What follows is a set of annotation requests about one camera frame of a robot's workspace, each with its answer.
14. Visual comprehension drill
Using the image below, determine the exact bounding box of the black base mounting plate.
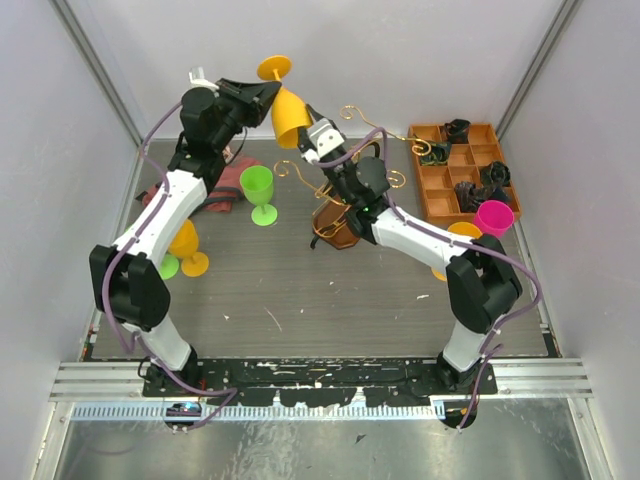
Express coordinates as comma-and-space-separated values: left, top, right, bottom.
142, 357, 499, 407

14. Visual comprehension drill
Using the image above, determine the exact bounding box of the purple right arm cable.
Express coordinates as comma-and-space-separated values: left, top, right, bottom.
319, 127, 545, 431

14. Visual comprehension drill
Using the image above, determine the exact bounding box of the wooden compartment tray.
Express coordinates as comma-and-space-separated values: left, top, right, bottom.
410, 123, 505, 226

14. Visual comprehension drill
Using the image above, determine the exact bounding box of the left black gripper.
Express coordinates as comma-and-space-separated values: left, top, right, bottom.
213, 78, 282, 152

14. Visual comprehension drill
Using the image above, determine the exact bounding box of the slotted cable duct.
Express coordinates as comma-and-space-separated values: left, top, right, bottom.
70, 401, 445, 423

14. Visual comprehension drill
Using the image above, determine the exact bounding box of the gold wire wine glass rack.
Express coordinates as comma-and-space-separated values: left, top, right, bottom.
273, 104, 441, 251

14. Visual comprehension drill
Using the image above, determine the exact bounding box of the pink wine glass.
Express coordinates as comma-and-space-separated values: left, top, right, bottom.
473, 200, 515, 238

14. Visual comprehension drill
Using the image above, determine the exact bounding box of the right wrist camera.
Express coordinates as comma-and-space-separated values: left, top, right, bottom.
299, 118, 345, 164

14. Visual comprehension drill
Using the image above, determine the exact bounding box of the rolled dark tie top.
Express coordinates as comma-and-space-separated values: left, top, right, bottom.
444, 119, 471, 144

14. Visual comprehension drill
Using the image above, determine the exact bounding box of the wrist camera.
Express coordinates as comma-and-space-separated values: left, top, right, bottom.
188, 66, 219, 91
299, 118, 345, 164

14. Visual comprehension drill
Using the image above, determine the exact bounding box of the rolled green patterned tie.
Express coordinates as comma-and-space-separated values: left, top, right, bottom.
418, 142, 452, 166

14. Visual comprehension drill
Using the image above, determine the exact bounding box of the red folded t-shirt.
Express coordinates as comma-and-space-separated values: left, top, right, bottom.
141, 144, 259, 216

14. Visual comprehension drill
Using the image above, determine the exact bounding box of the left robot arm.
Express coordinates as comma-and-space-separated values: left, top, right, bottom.
89, 79, 281, 396

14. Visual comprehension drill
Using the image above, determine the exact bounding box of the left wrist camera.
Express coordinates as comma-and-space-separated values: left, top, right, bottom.
188, 66, 219, 91

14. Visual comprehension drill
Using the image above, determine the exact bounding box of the aluminium rail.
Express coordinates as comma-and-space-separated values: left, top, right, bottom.
50, 358, 593, 401

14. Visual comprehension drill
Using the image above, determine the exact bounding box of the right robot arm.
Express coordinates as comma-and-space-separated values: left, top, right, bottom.
296, 106, 523, 394

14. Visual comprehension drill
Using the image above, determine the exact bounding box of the rolled maroon tie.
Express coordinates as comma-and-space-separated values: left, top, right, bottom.
454, 181, 511, 213

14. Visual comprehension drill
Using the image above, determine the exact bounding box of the rolled dark tie right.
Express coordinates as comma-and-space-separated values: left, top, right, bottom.
480, 161, 511, 187

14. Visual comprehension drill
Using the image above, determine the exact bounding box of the green wine glass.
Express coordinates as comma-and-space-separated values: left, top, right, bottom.
158, 253, 180, 280
240, 165, 278, 226

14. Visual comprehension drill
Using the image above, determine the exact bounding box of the rolled dark tie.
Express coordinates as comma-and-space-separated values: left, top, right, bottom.
444, 119, 471, 144
480, 161, 511, 187

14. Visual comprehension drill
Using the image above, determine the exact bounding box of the orange wine glass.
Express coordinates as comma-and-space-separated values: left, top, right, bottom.
168, 219, 210, 278
424, 222, 482, 281
257, 55, 312, 149

